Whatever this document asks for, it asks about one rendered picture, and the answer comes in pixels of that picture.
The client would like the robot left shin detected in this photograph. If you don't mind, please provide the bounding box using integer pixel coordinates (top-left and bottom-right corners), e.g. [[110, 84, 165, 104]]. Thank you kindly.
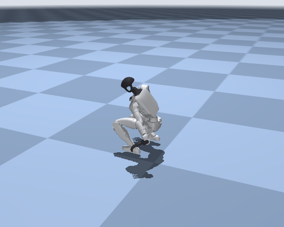
[[112, 122, 135, 149]]

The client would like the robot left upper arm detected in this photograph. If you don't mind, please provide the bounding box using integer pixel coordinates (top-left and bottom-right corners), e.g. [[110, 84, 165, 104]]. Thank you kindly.
[[129, 100, 144, 126]]

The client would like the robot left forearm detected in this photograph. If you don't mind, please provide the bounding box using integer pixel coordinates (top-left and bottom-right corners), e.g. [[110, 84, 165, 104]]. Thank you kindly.
[[135, 121, 150, 145]]

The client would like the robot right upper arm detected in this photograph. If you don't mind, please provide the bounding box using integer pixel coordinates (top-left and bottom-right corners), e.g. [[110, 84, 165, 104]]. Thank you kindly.
[[141, 84, 150, 92]]

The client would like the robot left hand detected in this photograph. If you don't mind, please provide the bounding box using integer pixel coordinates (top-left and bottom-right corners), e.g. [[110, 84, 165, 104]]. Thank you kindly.
[[131, 140, 149, 152]]

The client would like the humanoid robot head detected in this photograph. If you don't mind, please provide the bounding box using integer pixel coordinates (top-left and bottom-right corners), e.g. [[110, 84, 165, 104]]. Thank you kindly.
[[121, 77, 142, 96]]

